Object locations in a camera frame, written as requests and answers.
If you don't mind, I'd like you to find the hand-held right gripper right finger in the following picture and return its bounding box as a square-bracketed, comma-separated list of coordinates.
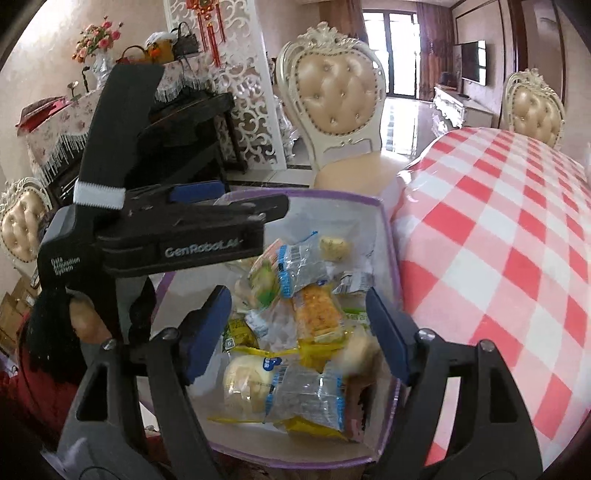
[365, 288, 542, 480]

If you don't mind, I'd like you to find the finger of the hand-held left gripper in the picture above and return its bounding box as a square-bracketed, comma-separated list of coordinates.
[139, 194, 290, 232]
[127, 181, 223, 208]

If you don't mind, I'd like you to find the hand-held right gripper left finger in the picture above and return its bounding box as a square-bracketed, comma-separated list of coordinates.
[58, 286, 232, 480]

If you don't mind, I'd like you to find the round bread packet yellow trim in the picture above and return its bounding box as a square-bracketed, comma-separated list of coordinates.
[208, 348, 287, 425]

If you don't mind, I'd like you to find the clear blue printed snack packet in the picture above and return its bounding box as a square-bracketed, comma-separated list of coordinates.
[277, 233, 326, 298]

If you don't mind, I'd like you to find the small cake pieces packet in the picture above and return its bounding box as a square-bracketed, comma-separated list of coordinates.
[318, 235, 351, 263]

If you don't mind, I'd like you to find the purple bag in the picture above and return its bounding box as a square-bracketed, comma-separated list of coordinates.
[139, 187, 402, 464]

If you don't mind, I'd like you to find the person's left forearm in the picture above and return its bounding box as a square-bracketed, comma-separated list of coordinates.
[25, 288, 86, 374]

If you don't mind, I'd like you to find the person's left hand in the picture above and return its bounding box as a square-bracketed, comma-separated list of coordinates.
[68, 295, 114, 344]

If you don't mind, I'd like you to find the black upright piano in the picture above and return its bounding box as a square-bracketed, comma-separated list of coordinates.
[46, 90, 237, 208]

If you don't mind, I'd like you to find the white lattice screen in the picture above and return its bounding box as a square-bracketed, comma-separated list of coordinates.
[164, 0, 289, 174]

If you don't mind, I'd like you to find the cream tufted dining chair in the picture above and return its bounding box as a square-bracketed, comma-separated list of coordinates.
[502, 68, 566, 149]
[276, 22, 407, 190]
[0, 178, 52, 265]

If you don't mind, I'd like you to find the cardboard box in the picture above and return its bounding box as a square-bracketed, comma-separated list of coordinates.
[0, 277, 40, 352]

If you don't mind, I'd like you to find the floral fringed cloth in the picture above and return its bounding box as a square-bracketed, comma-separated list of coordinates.
[17, 53, 208, 185]

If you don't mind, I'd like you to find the black handbag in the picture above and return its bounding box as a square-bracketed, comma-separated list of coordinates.
[171, 21, 201, 61]

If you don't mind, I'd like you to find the white and orange bag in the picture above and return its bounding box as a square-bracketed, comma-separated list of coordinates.
[145, 31, 175, 63]

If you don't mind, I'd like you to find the red basket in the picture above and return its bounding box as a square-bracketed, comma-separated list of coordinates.
[115, 45, 148, 65]

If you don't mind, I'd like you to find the silver vase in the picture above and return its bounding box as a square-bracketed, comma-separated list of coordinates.
[91, 51, 114, 90]

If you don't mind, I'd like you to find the red gift box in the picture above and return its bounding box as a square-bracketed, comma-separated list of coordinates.
[17, 96, 70, 134]

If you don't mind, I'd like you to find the red garment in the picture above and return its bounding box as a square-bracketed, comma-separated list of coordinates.
[0, 355, 88, 435]

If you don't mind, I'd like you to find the pink flower bouquet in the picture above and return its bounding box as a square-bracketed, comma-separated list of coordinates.
[71, 16, 125, 61]

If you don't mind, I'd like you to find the balcony glass door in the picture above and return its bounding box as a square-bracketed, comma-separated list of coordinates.
[362, 11, 423, 97]

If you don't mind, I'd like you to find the white television cabinet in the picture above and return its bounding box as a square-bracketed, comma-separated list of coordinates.
[431, 85, 495, 130]

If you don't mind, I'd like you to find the brown curtain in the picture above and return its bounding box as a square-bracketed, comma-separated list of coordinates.
[418, 2, 455, 100]

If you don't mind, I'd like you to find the flat screen television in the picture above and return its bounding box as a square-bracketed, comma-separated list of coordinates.
[455, 39, 488, 86]

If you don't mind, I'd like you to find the red knot wall ornament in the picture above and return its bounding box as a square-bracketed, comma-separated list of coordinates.
[193, 0, 227, 69]

